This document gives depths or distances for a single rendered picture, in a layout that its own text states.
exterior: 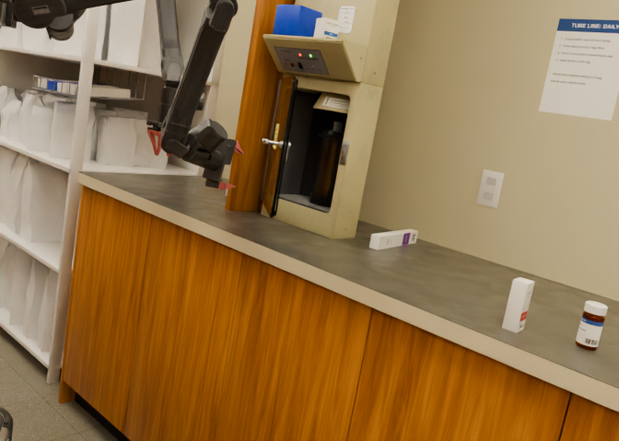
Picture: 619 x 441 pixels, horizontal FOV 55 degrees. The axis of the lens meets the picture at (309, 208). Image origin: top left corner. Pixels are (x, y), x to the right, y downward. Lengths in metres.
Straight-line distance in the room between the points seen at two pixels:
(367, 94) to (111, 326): 1.21
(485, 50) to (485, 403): 1.18
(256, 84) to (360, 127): 0.39
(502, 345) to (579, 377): 0.14
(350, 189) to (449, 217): 0.42
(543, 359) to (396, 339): 0.34
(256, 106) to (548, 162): 0.92
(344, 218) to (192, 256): 0.48
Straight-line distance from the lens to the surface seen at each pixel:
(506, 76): 2.02
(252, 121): 1.97
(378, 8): 1.80
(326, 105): 1.86
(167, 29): 1.90
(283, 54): 1.88
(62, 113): 2.77
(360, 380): 1.46
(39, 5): 1.38
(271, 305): 1.61
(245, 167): 1.98
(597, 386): 1.18
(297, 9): 1.83
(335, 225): 1.79
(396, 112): 2.20
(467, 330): 1.25
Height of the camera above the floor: 1.30
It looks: 9 degrees down
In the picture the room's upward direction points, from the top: 10 degrees clockwise
